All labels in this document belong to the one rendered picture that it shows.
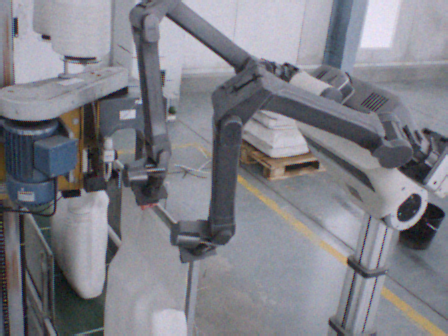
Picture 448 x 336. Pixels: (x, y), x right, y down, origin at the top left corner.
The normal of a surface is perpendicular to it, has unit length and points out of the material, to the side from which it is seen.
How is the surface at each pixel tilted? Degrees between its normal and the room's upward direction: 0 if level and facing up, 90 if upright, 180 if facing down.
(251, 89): 51
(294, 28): 90
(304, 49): 90
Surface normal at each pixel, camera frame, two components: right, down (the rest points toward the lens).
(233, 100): -0.58, -0.46
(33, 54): 0.49, 0.41
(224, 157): 0.10, 0.76
